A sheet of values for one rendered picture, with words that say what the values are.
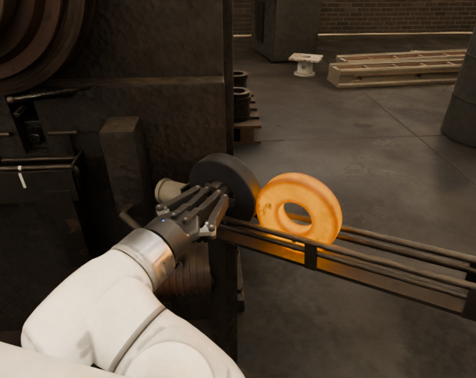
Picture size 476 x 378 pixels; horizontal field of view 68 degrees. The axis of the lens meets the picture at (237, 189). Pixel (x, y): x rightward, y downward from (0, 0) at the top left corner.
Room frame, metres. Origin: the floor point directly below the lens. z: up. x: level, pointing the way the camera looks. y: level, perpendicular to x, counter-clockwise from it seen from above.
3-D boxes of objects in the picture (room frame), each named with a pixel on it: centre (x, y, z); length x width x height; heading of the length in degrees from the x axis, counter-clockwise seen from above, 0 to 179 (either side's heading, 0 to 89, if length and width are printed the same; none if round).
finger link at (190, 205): (0.52, 0.08, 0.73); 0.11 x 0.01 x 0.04; 151
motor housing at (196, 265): (0.62, 0.17, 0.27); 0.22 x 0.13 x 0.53; 94
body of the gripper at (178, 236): (0.46, 0.11, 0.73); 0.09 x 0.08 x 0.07; 149
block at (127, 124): (0.76, 0.27, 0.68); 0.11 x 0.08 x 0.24; 4
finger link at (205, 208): (0.51, 0.06, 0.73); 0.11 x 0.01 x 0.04; 148
